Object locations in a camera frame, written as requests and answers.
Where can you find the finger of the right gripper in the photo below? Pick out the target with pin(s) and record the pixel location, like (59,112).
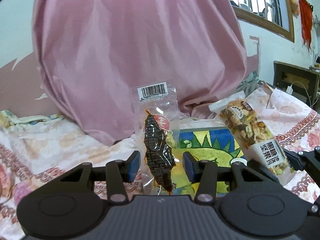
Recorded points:
(305,161)

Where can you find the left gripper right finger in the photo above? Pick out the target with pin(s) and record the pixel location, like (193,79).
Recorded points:
(207,173)

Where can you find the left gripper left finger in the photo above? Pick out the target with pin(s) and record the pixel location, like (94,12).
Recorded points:
(81,180)

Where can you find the clear packet dark dried snack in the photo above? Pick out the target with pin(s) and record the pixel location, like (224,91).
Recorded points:
(156,123)

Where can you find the nut bar white wrapper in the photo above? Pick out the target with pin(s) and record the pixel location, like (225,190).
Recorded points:
(253,136)

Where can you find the metal tray colourful liner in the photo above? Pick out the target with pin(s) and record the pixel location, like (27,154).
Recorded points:
(215,144)

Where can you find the dark wooden desk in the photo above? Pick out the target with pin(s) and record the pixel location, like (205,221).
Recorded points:
(285,72)

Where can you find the grey green folded cloth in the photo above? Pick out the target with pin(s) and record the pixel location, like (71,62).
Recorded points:
(250,84)

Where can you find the pink satin curtain bundle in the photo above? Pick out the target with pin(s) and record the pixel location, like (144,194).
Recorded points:
(92,53)

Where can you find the orange red hanging tassel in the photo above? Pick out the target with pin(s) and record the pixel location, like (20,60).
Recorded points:
(306,10)

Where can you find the wooden framed window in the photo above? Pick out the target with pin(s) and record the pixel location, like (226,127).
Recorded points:
(273,15)

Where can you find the white charger with cable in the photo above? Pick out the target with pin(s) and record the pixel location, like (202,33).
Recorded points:
(299,91)

